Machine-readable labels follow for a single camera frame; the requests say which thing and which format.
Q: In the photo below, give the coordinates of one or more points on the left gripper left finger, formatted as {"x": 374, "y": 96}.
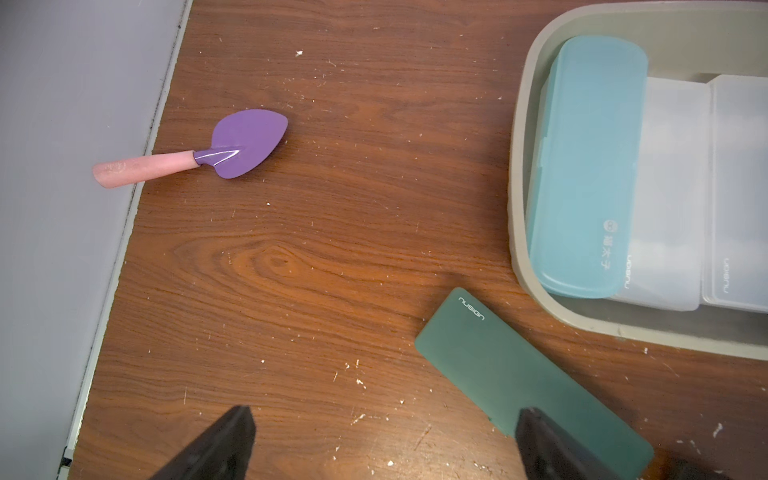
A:
{"x": 222, "y": 451}

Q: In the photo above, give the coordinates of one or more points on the dark green pencil case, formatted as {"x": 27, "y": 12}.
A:
{"x": 503, "y": 374}

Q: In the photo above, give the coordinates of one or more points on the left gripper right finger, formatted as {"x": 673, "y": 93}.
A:
{"x": 548, "y": 452}

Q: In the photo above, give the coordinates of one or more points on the teal translucent pencil case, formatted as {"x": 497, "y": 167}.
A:
{"x": 583, "y": 175}

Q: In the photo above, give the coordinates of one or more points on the grey-green plastic storage box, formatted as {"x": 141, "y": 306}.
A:
{"x": 684, "y": 40}

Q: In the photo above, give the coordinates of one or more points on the purple and pink toy shovel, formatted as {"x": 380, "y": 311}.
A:
{"x": 240, "y": 142}

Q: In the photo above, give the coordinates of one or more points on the frosted white case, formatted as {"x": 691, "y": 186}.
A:
{"x": 735, "y": 258}
{"x": 664, "y": 265}

